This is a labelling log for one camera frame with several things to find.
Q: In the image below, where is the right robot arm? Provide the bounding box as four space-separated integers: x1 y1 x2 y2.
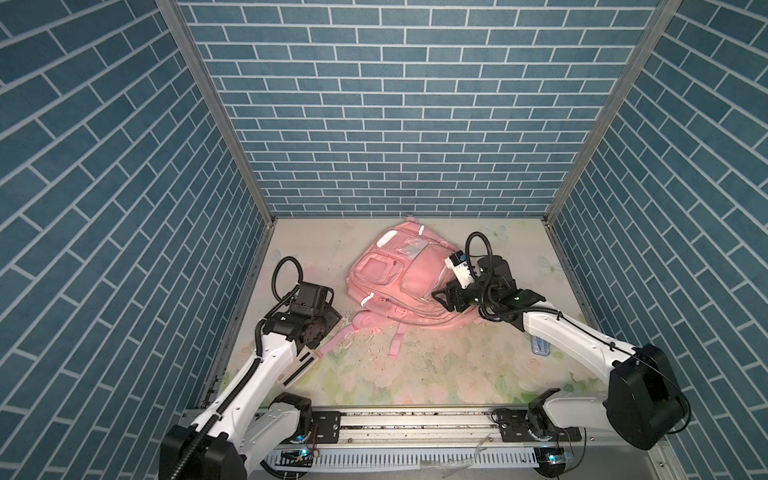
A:
432 251 692 450

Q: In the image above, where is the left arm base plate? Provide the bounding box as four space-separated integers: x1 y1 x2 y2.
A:
280 410 342 445

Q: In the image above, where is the right corner aluminium post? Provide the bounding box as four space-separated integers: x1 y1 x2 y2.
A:
543 0 682 228

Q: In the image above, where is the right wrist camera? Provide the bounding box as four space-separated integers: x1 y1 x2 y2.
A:
444 250 476 289

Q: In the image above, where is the white pink calculator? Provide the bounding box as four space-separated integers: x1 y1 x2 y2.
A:
278 348 318 389

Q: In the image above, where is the pink student backpack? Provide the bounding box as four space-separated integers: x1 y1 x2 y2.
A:
316 217 482 359

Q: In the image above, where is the aluminium front rail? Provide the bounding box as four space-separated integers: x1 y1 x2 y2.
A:
247 407 681 479

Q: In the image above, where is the corner aluminium post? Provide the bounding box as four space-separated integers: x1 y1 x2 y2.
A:
156 0 275 228
543 0 682 228

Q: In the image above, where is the left corner aluminium post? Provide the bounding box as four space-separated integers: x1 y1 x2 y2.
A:
156 0 275 228

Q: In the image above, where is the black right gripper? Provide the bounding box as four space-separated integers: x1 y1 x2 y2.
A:
431 275 498 311

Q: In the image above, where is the left black corrugated cable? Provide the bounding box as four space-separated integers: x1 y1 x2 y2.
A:
167 256 307 480

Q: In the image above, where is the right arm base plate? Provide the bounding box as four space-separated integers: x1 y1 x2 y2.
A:
490 408 582 443

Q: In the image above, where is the blue pencil case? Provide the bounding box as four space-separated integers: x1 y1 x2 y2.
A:
530 335 551 357

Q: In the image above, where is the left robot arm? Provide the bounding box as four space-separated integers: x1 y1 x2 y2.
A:
158 282 341 479

